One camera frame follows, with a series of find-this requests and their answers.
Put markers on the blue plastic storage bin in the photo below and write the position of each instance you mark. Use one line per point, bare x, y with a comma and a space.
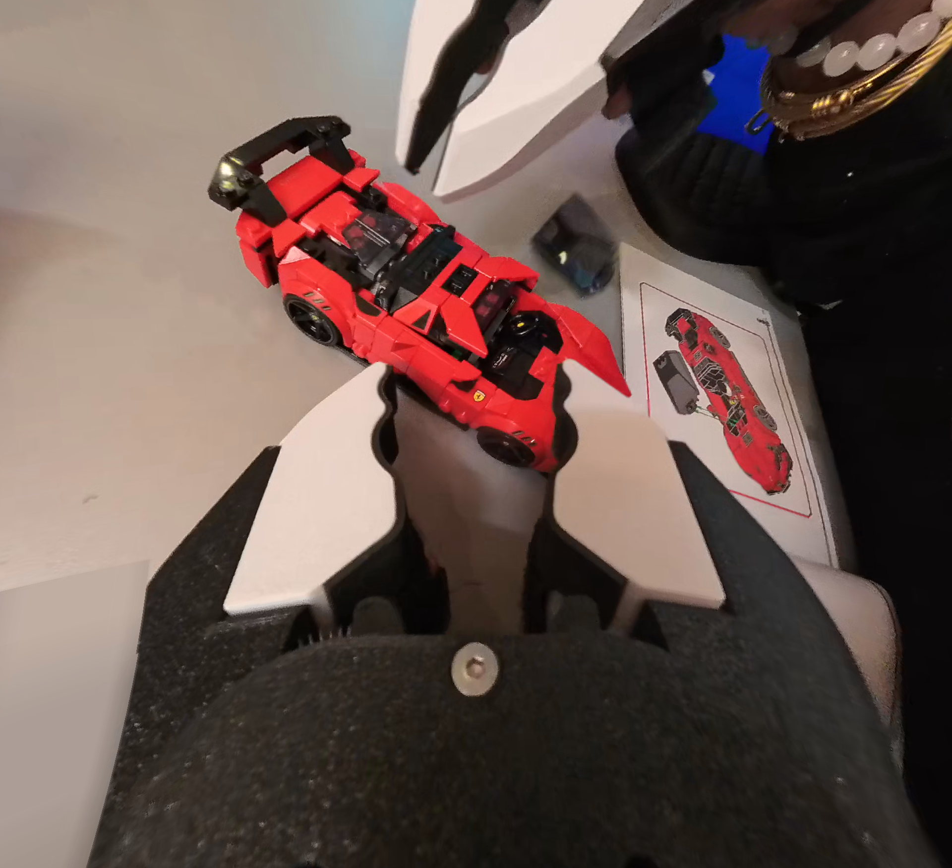
732, 102

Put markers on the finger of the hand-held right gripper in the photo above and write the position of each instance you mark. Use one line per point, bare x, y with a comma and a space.
565, 64
431, 27

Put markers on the person's black clothing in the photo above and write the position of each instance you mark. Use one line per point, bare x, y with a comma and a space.
907, 511

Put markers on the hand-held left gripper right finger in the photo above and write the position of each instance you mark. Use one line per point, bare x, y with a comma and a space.
639, 511

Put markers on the red lego car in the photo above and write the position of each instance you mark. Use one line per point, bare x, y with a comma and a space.
424, 362

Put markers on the person's right forearm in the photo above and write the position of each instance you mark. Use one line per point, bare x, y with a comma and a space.
855, 213

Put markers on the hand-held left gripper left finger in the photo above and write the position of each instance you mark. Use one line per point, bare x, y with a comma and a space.
320, 503

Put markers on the dark transparent lego canopy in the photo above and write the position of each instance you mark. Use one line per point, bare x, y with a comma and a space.
576, 250

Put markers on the lego instruction booklet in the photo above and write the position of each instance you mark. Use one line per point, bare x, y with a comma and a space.
781, 526

